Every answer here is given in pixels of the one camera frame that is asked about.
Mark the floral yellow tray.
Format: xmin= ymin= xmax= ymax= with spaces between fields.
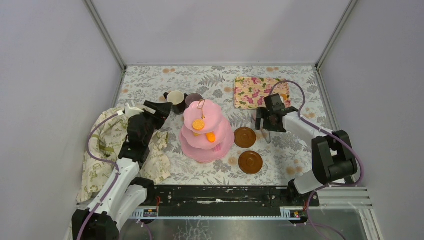
xmin=234 ymin=76 xmax=281 ymax=110

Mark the brown wooden saucer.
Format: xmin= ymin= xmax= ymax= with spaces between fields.
xmin=234 ymin=127 xmax=257 ymax=149
xmin=238 ymin=151 xmax=263 ymax=175

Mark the black mug white inside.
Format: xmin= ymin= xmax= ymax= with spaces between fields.
xmin=163 ymin=90 xmax=188 ymax=115

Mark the dark purple cup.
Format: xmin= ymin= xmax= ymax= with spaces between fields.
xmin=185 ymin=93 xmax=204 ymax=108

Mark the orange fish shaped cookie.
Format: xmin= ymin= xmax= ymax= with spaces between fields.
xmin=205 ymin=132 xmax=216 ymax=143

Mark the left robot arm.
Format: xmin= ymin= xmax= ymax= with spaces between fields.
xmin=71 ymin=101 xmax=172 ymax=240

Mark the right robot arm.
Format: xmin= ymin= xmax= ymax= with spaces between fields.
xmin=255 ymin=94 xmax=358 ymax=206

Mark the cream green patterned cloth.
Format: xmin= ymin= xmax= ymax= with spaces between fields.
xmin=76 ymin=106 xmax=171 ymax=203

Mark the floral grey tablecloth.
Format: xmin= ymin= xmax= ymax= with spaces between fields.
xmin=116 ymin=65 xmax=330 ymax=186

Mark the pink three-tier cake stand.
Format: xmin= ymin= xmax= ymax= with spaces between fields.
xmin=179 ymin=99 xmax=235 ymax=164

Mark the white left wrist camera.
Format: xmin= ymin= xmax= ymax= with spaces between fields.
xmin=124 ymin=100 xmax=144 ymax=118

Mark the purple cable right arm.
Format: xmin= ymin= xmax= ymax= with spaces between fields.
xmin=268 ymin=80 xmax=365 ymax=240

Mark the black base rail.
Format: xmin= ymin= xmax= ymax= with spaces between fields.
xmin=131 ymin=177 xmax=320 ymax=223

